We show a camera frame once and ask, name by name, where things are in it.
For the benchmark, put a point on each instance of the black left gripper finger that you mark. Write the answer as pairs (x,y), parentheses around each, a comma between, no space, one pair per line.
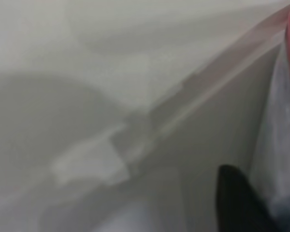
(234,203)

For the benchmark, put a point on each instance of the clear plastic zip bag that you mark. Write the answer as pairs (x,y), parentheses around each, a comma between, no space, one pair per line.
(232,116)

